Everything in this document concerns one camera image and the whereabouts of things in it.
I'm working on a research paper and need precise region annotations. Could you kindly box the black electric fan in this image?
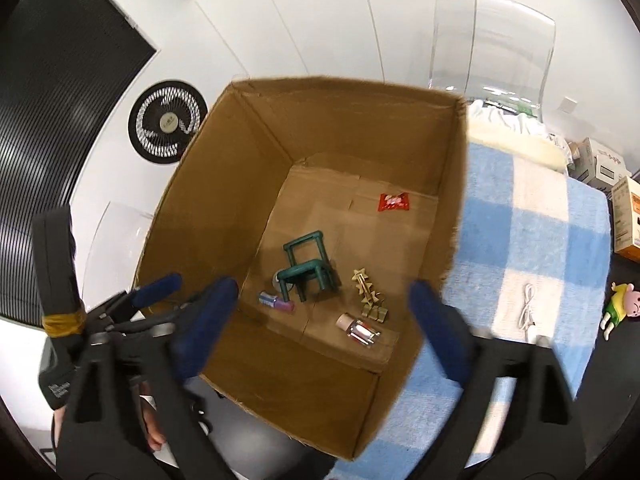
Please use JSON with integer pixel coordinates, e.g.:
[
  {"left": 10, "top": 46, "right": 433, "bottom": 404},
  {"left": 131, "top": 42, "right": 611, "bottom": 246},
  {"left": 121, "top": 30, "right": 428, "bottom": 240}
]
[{"left": 127, "top": 79, "right": 209, "bottom": 165}]

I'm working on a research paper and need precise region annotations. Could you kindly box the white cardboard box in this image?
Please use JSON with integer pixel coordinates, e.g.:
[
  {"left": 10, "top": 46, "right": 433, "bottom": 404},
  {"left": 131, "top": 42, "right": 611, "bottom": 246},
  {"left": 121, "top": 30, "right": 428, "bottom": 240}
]
[{"left": 574, "top": 137, "right": 626, "bottom": 191}]

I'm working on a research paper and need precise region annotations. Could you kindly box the white charging cable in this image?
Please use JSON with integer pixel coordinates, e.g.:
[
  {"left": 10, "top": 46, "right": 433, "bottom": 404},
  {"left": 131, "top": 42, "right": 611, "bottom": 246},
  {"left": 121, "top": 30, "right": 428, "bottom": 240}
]
[{"left": 518, "top": 283, "right": 541, "bottom": 332}]

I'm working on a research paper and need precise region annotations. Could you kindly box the black slatted wall panel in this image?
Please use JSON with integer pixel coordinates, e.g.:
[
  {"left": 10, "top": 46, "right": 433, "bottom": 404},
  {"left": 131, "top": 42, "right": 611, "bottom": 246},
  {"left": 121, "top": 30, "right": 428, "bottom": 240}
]
[{"left": 0, "top": 0, "right": 159, "bottom": 329}]

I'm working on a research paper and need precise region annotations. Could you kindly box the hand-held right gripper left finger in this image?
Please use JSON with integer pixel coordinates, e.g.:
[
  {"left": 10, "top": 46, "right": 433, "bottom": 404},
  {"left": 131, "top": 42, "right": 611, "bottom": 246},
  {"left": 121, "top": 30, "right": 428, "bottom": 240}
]
[{"left": 56, "top": 276, "right": 240, "bottom": 480}]

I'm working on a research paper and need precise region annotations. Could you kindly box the green toy chair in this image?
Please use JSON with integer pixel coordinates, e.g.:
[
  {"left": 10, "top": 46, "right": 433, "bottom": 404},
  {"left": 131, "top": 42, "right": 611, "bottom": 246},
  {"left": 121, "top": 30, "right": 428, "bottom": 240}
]
[{"left": 272, "top": 230, "right": 344, "bottom": 304}]

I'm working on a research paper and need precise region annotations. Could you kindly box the clear perfume bottle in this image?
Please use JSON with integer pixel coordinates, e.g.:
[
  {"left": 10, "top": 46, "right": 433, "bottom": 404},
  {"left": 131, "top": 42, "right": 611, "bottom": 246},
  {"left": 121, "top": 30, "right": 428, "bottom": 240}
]
[{"left": 335, "top": 312, "right": 384, "bottom": 347}]

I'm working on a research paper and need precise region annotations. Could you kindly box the brown cardboard box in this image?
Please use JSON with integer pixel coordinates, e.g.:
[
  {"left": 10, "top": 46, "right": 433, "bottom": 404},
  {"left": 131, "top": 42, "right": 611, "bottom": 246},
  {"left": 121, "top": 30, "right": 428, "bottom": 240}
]
[{"left": 131, "top": 75, "right": 471, "bottom": 461}]

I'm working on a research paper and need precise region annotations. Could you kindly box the person's left hand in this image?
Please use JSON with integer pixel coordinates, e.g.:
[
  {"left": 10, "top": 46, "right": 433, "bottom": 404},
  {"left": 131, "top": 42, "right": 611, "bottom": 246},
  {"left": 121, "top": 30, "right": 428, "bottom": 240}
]
[{"left": 140, "top": 382, "right": 169, "bottom": 456}]

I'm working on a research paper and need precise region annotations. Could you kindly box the small bottle with pink cap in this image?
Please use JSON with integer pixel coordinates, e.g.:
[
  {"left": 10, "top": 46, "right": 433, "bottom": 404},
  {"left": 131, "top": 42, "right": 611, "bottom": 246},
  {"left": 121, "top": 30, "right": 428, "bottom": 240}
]
[{"left": 257, "top": 290, "right": 296, "bottom": 315}]

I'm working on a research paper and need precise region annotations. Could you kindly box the blue and cream checked blanket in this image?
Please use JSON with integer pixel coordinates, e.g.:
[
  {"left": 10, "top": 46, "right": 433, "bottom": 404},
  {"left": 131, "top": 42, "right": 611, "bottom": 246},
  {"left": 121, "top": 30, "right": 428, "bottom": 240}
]
[{"left": 332, "top": 127, "right": 612, "bottom": 480}]

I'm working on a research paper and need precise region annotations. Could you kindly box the gold star ornament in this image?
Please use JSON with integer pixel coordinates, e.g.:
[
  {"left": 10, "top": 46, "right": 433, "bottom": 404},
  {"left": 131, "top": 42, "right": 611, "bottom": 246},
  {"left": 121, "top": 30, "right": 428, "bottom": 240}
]
[{"left": 349, "top": 268, "right": 382, "bottom": 307}]

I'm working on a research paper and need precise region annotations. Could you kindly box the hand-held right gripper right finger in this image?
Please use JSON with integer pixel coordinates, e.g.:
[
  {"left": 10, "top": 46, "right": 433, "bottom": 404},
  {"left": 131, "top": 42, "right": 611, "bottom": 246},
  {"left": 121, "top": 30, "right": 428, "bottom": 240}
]
[{"left": 408, "top": 279, "right": 587, "bottom": 480}]

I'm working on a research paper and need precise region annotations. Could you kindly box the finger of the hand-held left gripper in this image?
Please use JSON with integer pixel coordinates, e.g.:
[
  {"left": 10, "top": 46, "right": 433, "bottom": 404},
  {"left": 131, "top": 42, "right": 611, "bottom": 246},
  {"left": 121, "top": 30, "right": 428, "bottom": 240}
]
[
  {"left": 86, "top": 273, "right": 182, "bottom": 322},
  {"left": 102, "top": 296, "right": 202, "bottom": 335}
]

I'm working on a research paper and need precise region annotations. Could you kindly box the cartoon boy figure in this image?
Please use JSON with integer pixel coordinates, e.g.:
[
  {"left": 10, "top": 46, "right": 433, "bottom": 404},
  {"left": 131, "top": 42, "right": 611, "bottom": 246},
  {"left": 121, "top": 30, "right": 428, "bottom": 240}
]
[{"left": 599, "top": 282, "right": 640, "bottom": 341}]

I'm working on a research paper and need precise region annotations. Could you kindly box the transparent plastic chair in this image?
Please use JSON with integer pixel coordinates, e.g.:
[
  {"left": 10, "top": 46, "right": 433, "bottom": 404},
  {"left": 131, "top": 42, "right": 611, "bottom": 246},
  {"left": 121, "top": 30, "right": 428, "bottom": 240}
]
[{"left": 427, "top": 0, "right": 557, "bottom": 121}]

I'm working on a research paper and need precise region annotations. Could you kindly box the red snack packet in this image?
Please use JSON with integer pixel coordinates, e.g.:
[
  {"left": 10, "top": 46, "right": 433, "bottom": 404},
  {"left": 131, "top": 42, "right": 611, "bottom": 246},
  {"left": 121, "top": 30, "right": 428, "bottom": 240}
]
[{"left": 377, "top": 192, "right": 412, "bottom": 213}]

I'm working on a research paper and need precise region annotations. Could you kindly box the orange cardboard product box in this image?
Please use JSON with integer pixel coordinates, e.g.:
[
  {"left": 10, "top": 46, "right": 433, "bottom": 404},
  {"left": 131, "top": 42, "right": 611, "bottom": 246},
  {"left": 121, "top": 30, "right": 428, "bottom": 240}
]
[{"left": 610, "top": 175, "right": 640, "bottom": 264}]

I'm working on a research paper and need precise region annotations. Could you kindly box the white cloth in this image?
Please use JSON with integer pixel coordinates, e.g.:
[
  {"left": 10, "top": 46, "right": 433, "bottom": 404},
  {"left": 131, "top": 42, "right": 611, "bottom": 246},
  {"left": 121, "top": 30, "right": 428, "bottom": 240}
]
[{"left": 467, "top": 98, "right": 552, "bottom": 136}]

